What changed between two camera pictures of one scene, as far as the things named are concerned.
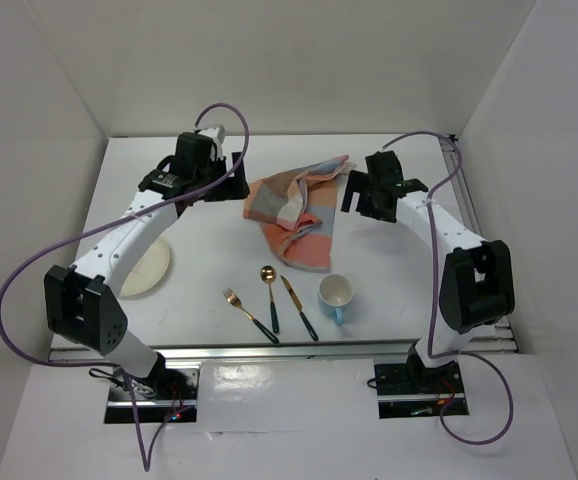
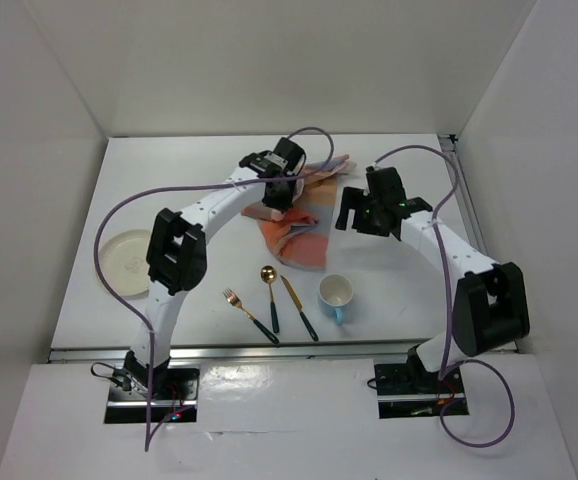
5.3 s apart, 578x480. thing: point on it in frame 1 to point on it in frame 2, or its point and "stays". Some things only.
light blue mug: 335,293 stays
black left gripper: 234,188 to 282,203
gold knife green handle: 298,306 stays
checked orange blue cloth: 296,211 stays
